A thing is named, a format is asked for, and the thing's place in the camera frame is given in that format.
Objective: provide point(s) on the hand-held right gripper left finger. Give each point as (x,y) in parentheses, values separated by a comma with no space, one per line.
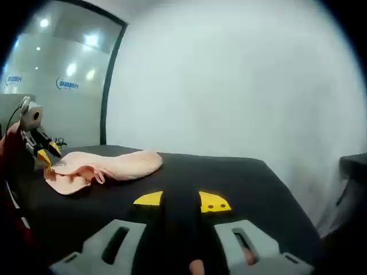
(94,252)

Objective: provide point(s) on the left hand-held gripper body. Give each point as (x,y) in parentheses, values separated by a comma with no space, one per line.
(31,114)

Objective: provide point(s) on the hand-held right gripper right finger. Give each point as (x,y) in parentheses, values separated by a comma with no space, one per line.
(258,257)

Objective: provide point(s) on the pink towel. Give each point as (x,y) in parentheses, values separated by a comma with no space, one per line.
(129,166)

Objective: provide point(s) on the person's right hand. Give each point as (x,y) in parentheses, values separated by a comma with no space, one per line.
(196,267)

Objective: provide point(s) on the small green object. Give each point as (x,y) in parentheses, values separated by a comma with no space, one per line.
(61,142)

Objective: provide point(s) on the blue logo sticker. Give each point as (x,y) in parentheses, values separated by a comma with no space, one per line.
(67,83)
(15,80)

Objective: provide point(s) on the person's red black jacket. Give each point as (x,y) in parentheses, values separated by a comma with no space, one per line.
(14,217)

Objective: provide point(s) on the frosted glass partition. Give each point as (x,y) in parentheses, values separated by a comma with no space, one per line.
(57,51)

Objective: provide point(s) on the black table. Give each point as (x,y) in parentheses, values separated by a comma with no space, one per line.
(243,177)

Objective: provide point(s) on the black partition frame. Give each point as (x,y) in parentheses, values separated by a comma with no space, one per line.
(107,86)

